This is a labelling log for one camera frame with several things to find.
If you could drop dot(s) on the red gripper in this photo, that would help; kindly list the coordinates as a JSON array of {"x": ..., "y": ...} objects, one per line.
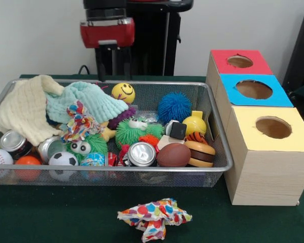
[{"x": 106, "y": 34}]

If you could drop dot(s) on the teal knitted cloth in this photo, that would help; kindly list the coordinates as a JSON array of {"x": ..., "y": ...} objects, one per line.
[{"x": 91, "y": 97}]

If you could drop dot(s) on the polka dot cloth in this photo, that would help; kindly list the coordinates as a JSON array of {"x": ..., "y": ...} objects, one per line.
[
  {"x": 78, "y": 124},
  {"x": 154, "y": 212}
]

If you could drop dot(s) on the cream knitted cloth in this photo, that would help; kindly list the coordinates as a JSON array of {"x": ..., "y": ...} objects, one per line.
[{"x": 22, "y": 108}]

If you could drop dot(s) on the shallow clear mesh bin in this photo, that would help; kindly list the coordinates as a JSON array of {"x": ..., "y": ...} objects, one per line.
[{"x": 197, "y": 180}]

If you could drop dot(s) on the wooden box with three holes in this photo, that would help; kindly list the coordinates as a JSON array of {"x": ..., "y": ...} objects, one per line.
[{"x": 268, "y": 172}]

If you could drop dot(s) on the yellow smiley ball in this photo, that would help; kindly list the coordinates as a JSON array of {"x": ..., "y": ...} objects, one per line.
[{"x": 123, "y": 92}]

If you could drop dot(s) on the small green spiky ball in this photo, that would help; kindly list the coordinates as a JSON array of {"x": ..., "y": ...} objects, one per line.
[{"x": 126, "y": 134}]

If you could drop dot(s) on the small blue spiky ball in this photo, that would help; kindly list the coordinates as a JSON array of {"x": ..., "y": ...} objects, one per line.
[{"x": 174, "y": 107}]

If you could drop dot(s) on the green spiky ball with eyes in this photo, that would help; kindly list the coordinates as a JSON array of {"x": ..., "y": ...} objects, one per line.
[{"x": 96, "y": 146}]

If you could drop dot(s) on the brown toy football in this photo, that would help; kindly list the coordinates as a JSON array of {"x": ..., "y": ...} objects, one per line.
[{"x": 173, "y": 155}]

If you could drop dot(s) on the black and white soccer ball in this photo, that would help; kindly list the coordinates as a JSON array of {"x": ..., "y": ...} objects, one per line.
[{"x": 63, "y": 159}]

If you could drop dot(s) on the wooden burger toy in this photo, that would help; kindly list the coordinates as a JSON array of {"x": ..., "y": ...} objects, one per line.
[{"x": 200, "y": 154}]

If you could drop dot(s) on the black upright panel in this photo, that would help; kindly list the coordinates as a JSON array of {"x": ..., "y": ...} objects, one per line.
[{"x": 301, "y": 50}]

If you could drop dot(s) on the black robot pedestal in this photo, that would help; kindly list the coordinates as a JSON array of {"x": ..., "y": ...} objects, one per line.
[{"x": 154, "y": 38}]

